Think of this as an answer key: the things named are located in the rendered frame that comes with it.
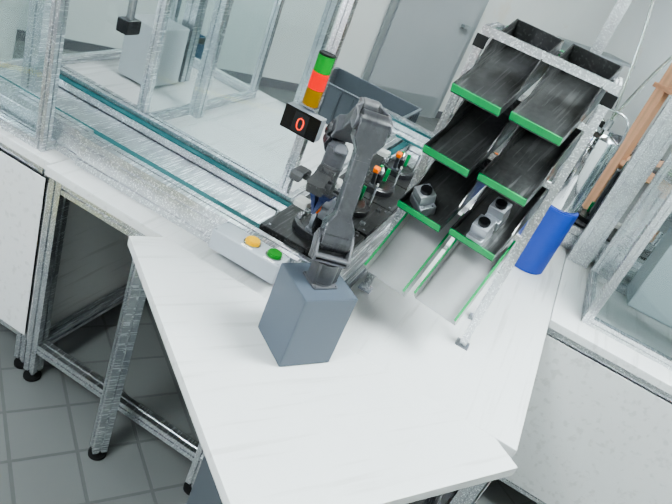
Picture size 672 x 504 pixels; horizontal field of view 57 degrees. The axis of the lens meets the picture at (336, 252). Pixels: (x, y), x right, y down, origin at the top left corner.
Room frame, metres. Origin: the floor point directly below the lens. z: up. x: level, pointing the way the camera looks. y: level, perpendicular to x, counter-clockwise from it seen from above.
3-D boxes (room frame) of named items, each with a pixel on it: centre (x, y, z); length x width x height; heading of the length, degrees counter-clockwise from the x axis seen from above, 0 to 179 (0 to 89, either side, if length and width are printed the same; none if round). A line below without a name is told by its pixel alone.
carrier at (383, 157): (2.33, -0.09, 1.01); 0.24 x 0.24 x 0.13; 76
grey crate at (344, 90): (3.74, 0.20, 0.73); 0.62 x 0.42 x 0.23; 76
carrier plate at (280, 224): (1.61, 0.08, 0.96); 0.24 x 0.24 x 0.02; 76
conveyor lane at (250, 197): (1.70, 0.37, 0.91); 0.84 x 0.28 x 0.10; 76
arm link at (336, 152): (1.53, 0.10, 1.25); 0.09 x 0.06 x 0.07; 16
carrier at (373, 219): (1.86, 0.02, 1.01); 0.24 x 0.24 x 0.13; 76
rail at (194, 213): (1.52, 0.38, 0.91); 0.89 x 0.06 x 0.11; 76
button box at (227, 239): (1.42, 0.21, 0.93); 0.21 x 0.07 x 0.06; 76
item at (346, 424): (1.25, -0.03, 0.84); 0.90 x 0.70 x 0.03; 40
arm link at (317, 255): (1.22, 0.01, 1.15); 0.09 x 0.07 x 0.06; 106
